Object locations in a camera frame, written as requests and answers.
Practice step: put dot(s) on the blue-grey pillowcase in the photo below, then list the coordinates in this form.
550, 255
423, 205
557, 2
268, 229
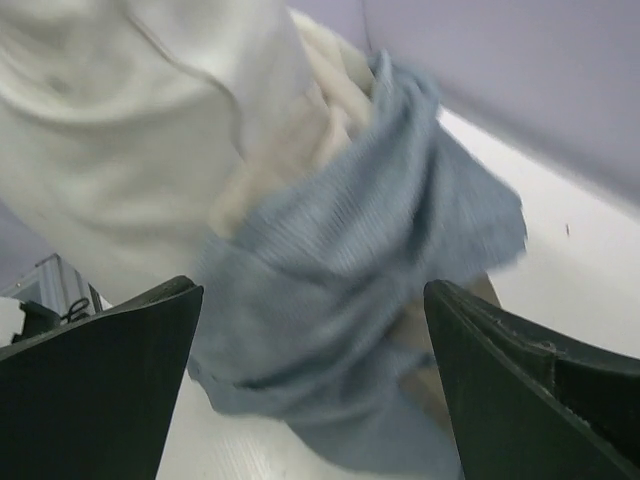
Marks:
299, 302

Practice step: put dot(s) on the aluminium frame rail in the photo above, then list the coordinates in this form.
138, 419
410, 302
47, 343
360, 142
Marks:
54, 284

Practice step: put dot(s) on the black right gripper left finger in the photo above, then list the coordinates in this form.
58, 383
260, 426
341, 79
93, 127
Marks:
94, 399

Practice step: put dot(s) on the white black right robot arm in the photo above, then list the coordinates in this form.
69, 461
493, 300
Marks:
45, 315

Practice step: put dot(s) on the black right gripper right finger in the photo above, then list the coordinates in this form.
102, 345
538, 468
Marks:
527, 402

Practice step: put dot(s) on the cream white pillow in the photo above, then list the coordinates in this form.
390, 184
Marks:
131, 129

